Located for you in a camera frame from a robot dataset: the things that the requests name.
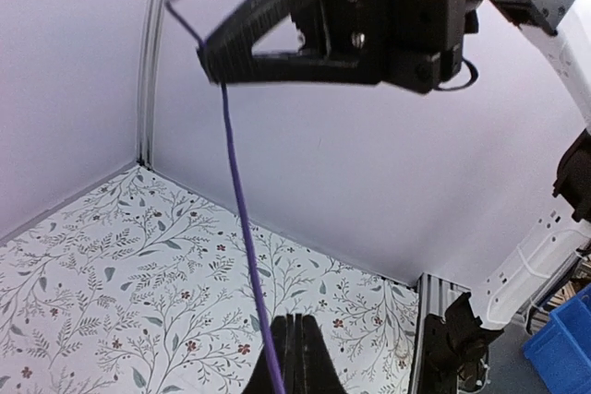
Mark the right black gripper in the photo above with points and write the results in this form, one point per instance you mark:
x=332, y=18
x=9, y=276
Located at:
x=416, y=45

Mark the right aluminium frame post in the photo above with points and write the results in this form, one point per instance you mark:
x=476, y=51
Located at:
x=150, y=46

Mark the blue plastic crate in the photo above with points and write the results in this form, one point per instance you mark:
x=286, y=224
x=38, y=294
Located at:
x=560, y=351

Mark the front aluminium rail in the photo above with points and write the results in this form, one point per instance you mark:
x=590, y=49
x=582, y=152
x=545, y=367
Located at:
x=435, y=296

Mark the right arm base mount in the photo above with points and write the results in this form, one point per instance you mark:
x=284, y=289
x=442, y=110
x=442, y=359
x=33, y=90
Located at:
x=453, y=342

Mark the floral table cloth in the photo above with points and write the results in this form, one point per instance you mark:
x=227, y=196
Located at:
x=142, y=287

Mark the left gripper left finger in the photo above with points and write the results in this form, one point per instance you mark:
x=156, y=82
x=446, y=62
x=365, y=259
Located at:
x=274, y=370

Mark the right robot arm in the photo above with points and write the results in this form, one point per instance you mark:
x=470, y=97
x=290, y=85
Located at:
x=560, y=30

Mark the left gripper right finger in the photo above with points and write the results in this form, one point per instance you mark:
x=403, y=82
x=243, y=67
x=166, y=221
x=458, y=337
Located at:
x=314, y=370

